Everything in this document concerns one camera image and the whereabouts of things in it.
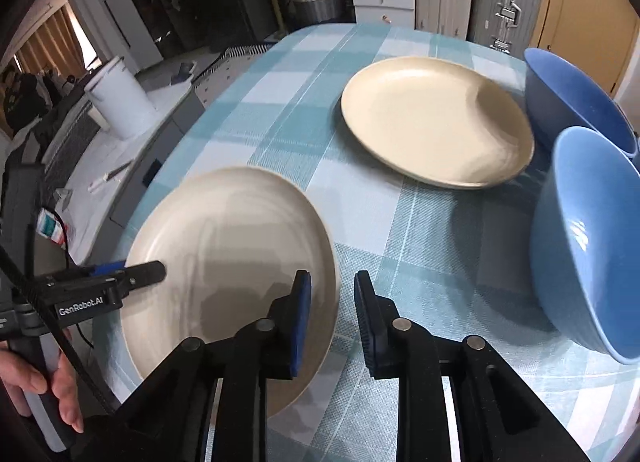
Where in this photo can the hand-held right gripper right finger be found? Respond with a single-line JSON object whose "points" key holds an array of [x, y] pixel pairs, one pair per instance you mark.
{"points": [[367, 332]]}

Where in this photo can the white low cabinet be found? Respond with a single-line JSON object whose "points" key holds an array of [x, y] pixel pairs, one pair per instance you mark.
{"points": [[167, 99]]}

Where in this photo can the light blue bowl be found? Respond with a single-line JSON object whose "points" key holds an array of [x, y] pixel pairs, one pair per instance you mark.
{"points": [[585, 242]]}

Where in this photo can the red green packet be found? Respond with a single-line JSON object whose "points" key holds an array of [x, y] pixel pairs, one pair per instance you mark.
{"points": [[52, 227]]}

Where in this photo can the teal checked tablecloth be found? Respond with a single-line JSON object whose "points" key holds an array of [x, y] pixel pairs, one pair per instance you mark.
{"points": [[390, 242]]}

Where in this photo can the cream plate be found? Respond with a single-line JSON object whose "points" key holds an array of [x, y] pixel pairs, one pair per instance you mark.
{"points": [[225, 242], [430, 117]]}

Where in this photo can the person's left hand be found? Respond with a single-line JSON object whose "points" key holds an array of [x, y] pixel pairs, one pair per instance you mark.
{"points": [[67, 392]]}

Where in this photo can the white bucket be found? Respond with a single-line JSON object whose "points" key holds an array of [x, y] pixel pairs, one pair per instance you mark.
{"points": [[122, 102]]}

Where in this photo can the grey patterned floor mat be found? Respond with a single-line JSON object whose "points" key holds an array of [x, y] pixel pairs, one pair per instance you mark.
{"points": [[235, 54]]}

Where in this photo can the wooden door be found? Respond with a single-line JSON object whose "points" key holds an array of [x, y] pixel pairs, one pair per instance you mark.
{"points": [[585, 17]]}

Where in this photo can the yellow stick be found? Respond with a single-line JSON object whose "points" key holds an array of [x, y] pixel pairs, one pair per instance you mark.
{"points": [[276, 2]]}

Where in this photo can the brown curtain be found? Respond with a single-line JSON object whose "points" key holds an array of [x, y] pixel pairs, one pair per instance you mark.
{"points": [[55, 42]]}

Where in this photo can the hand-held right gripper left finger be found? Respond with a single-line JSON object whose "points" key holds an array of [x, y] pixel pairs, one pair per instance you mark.
{"points": [[301, 327]]}

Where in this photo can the dark blue bowl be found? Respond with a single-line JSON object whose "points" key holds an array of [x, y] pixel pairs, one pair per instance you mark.
{"points": [[565, 92]]}

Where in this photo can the pen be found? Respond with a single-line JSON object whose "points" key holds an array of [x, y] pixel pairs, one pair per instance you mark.
{"points": [[111, 175]]}

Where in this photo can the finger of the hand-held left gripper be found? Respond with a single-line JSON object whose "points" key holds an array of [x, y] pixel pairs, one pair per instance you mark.
{"points": [[145, 274], [110, 268]]}

